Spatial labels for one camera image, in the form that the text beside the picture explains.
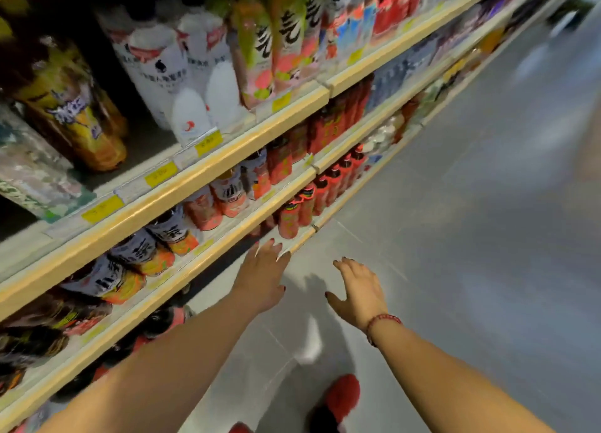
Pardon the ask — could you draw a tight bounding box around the person's left hand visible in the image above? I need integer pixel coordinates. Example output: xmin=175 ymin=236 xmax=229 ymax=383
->
xmin=232 ymin=238 xmax=292 ymax=314

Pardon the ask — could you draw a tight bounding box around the person's right hand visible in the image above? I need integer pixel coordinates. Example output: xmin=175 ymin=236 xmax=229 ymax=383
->
xmin=325 ymin=257 xmax=390 ymax=332

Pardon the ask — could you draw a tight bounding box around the person's right forearm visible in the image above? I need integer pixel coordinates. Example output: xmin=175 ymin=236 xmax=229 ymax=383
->
xmin=368 ymin=317 xmax=556 ymax=433

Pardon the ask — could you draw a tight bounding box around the person's left forearm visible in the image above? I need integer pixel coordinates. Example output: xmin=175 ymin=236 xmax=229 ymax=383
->
xmin=38 ymin=289 xmax=271 ymax=433

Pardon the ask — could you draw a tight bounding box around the row of red capped bottles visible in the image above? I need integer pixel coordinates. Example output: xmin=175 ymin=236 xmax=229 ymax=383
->
xmin=276 ymin=144 xmax=371 ymax=241

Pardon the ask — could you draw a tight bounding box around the row of black red bottles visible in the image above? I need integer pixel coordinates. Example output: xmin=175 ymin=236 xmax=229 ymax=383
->
xmin=49 ymin=303 xmax=197 ymax=403

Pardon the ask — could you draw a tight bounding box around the beige store shelf unit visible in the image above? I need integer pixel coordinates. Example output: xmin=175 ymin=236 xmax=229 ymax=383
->
xmin=0 ymin=0 xmax=583 ymax=433

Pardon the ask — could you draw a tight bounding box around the row of yellow price labels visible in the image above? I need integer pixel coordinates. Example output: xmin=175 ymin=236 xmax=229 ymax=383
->
xmin=81 ymin=3 xmax=470 ymax=225

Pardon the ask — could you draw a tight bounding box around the row of red label bottles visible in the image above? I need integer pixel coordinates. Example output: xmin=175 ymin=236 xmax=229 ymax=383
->
xmin=266 ymin=73 xmax=376 ymax=186

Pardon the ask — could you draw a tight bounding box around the row of pale white bottles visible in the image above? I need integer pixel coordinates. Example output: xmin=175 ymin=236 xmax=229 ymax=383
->
xmin=361 ymin=112 xmax=406 ymax=167

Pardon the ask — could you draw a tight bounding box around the white drink bottle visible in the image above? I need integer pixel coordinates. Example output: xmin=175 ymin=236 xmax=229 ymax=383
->
xmin=95 ymin=3 xmax=213 ymax=147
xmin=177 ymin=8 xmax=246 ymax=129

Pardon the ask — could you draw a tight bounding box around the row of blue bottles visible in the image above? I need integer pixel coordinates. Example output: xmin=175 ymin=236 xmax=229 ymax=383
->
xmin=365 ymin=30 xmax=454 ymax=115

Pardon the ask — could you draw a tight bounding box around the row of dark bottles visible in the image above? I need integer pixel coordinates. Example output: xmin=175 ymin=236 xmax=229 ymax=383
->
xmin=0 ymin=286 xmax=114 ymax=397

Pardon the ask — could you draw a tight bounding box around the green pink tea bottle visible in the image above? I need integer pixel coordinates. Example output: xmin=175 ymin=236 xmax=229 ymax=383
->
xmin=228 ymin=0 xmax=277 ymax=110
xmin=270 ymin=0 xmax=308 ymax=94

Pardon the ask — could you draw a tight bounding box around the grey green patterned packet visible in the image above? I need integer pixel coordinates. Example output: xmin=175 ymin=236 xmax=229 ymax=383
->
xmin=0 ymin=102 xmax=97 ymax=224

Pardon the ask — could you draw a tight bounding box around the brown bottle with yellow label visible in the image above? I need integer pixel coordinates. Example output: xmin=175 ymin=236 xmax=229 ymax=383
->
xmin=12 ymin=35 xmax=129 ymax=173

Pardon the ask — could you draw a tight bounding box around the row of mixed colourful bottles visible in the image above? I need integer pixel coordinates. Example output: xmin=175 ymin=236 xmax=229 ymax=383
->
xmin=300 ymin=0 xmax=472 ymax=79

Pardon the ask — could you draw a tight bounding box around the red bead bracelet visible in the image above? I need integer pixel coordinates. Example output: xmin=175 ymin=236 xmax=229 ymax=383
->
xmin=366 ymin=313 xmax=403 ymax=347

